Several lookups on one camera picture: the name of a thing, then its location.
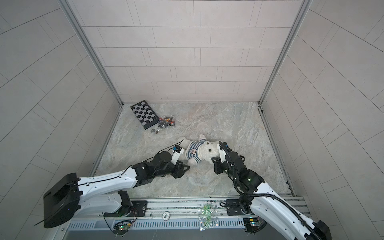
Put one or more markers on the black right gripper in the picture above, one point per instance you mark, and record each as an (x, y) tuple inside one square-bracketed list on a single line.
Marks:
[(217, 165)]

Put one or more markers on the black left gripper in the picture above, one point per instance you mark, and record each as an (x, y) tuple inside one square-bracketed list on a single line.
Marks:
[(179, 170)]

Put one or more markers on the blue white striped knit sweater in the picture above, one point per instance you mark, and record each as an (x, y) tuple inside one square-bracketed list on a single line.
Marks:
[(193, 152)]

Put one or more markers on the white fluffy teddy bear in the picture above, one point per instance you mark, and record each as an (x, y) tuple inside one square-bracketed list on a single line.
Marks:
[(209, 151)]

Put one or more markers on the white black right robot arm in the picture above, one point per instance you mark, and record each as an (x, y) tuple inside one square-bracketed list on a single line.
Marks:
[(258, 198)]

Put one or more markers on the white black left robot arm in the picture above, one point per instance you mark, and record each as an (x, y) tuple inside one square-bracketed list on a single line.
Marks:
[(73, 195)]

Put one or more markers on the clear bag of green parts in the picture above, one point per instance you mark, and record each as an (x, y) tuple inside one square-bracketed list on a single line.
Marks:
[(208, 217)]

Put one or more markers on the bag of colourful small parts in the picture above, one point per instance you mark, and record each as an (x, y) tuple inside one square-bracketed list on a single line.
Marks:
[(166, 122)]

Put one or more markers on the right circuit board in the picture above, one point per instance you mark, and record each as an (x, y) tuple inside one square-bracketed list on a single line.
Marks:
[(251, 225)]

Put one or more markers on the black white chessboard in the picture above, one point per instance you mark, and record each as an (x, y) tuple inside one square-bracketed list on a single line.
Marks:
[(145, 114)]

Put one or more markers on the left green circuit board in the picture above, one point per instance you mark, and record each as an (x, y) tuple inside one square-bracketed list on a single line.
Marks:
[(121, 228)]

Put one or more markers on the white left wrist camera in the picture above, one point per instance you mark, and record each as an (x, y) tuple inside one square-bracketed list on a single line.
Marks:
[(177, 152)]

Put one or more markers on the aluminium front mounting rail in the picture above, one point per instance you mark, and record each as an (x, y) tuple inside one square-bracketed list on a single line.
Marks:
[(223, 211)]

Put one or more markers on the round silver rail knob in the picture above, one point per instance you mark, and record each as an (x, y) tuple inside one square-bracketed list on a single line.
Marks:
[(166, 216)]

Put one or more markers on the right aluminium corner post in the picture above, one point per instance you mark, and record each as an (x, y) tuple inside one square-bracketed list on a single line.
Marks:
[(290, 38)]

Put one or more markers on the aluminium corner post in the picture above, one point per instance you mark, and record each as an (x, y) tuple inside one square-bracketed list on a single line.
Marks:
[(69, 13), (290, 38)]

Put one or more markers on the left aluminium corner post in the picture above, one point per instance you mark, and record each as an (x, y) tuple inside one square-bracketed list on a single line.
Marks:
[(69, 13)]

